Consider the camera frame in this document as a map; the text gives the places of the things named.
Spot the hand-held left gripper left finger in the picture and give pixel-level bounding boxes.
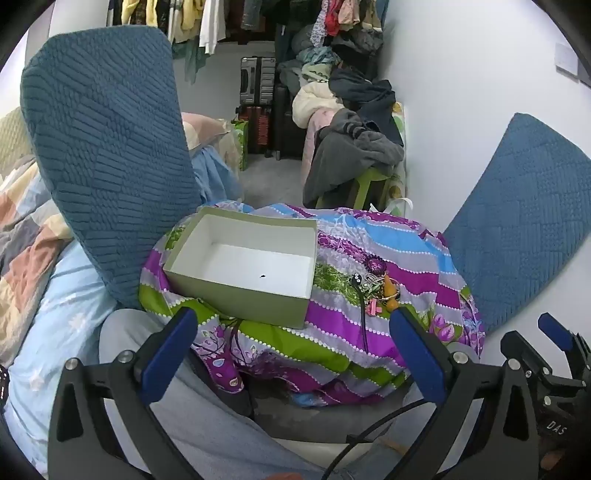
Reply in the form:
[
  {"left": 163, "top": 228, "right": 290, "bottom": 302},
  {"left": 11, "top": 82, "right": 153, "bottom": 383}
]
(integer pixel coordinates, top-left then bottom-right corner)
[{"left": 47, "top": 307, "right": 218, "bottom": 480}]

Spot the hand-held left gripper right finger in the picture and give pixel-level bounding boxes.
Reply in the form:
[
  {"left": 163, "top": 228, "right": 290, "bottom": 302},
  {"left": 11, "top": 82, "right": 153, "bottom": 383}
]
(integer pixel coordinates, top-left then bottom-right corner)
[{"left": 389, "top": 306, "right": 541, "bottom": 480}]

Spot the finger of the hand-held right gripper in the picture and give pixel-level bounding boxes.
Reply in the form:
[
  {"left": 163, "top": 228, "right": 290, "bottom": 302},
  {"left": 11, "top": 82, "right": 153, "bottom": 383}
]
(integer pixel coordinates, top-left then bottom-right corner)
[
  {"left": 537, "top": 312, "right": 591, "bottom": 370},
  {"left": 501, "top": 330, "right": 555, "bottom": 376}
]

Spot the pile of jewelry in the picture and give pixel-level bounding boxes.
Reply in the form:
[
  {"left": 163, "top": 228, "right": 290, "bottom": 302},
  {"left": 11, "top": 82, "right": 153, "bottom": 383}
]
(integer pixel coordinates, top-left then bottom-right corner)
[{"left": 348, "top": 257, "right": 403, "bottom": 319}]

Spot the green cardboard box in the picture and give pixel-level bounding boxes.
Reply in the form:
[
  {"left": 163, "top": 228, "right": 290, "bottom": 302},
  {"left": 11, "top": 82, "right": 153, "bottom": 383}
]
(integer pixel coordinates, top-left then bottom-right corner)
[{"left": 163, "top": 206, "right": 318, "bottom": 330}]

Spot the striped floral blanket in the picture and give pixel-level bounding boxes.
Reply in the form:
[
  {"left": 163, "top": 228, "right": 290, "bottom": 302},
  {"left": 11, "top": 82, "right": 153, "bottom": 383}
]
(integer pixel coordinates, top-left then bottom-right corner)
[{"left": 139, "top": 200, "right": 486, "bottom": 408}]

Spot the small blue textured cushion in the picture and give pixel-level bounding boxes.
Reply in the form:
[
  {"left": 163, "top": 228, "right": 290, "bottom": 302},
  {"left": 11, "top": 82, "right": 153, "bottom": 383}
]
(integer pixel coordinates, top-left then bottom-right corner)
[{"left": 443, "top": 113, "right": 591, "bottom": 335}]

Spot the light blue star-print pillow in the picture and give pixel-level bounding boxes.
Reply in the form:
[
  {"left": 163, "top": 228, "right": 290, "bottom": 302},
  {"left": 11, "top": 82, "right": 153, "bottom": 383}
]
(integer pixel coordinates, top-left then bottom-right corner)
[{"left": 4, "top": 240, "right": 141, "bottom": 477}]

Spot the white plastic bag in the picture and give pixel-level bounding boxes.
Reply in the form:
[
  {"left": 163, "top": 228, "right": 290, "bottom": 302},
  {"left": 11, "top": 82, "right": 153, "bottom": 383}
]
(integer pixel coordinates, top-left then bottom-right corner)
[{"left": 368, "top": 196, "right": 415, "bottom": 217}]

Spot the patchwork quilt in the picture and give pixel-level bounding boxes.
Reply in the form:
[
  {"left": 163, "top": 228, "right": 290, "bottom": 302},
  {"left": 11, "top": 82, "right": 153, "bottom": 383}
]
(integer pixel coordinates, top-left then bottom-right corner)
[{"left": 0, "top": 157, "right": 75, "bottom": 367}]

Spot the green plastic stool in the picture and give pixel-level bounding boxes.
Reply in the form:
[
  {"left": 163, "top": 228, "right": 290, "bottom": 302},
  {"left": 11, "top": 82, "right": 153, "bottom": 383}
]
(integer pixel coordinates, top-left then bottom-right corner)
[{"left": 318, "top": 166, "right": 403, "bottom": 214}]

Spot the light blue bedsheet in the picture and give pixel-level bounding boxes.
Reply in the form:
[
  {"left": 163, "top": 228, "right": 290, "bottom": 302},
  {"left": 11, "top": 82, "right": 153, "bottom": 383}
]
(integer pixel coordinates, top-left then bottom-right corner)
[{"left": 191, "top": 144, "right": 244, "bottom": 207}]

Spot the large blue textured cushion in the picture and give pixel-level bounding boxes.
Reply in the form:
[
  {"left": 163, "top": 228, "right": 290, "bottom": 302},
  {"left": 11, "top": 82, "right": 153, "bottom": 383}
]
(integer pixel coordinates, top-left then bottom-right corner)
[{"left": 20, "top": 26, "right": 206, "bottom": 311}]

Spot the grey garment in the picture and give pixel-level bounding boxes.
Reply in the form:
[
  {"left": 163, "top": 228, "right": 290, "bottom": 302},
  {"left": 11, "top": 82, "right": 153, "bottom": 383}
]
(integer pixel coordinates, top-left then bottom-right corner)
[{"left": 302, "top": 108, "right": 406, "bottom": 208}]

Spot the green shopping bag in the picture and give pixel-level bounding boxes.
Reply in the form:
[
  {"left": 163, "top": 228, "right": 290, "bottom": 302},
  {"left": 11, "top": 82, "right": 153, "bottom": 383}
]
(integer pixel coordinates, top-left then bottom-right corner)
[{"left": 230, "top": 117, "right": 250, "bottom": 172}]

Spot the pink pillow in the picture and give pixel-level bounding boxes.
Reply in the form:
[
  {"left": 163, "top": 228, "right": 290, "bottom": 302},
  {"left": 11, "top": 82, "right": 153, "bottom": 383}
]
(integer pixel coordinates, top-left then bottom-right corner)
[{"left": 181, "top": 112, "right": 232, "bottom": 151}]

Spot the dark red suitcase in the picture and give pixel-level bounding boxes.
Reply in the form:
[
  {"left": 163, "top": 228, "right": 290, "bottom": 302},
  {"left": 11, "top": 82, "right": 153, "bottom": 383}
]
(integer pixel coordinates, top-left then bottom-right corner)
[{"left": 237, "top": 105, "right": 278, "bottom": 156}]

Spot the black suitcase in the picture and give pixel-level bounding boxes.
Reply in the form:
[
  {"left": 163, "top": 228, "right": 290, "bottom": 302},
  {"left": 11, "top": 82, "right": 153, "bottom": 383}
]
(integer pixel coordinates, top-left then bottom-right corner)
[{"left": 274, "top": 84, "right": 309, "bottom": 160}]

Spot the beige cloth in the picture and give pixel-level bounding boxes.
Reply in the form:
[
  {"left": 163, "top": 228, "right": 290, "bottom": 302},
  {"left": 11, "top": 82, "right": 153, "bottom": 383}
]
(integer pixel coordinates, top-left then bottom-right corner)
[{"left": 0, "top": 107, "right": 38, "bottom": 177}]

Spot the silver suitcase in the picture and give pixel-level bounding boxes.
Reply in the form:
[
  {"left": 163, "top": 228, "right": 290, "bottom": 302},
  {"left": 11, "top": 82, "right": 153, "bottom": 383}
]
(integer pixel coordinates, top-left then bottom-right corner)
[{"left": 239, "top": 56, "right": 278, "bottom": 106}]

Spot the pile of clothes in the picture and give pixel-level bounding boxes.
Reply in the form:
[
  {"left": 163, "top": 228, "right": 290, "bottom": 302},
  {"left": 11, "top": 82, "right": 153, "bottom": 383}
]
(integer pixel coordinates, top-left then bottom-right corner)
[{"left": 276, "top": 0, "right": 408, "bottom": 153}]

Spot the row of hanging clothes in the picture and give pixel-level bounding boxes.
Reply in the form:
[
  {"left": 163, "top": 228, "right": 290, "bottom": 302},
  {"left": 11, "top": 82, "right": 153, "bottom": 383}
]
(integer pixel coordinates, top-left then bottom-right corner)
[{"left": 107, "top": 0, "right": 280, "bottom": 85}]

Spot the black cable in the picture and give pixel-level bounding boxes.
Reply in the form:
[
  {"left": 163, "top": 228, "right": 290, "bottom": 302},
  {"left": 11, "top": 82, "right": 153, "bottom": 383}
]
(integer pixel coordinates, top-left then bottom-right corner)
[{"left": 322, "top": 398, "right": 440, "bottom": 480}]

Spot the white wall plate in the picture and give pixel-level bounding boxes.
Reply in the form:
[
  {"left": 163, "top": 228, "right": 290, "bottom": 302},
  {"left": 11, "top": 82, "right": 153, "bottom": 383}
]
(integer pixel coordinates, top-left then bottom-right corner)
[{"left": 555, "top": 43, "right": 581, "bottom": 75}]

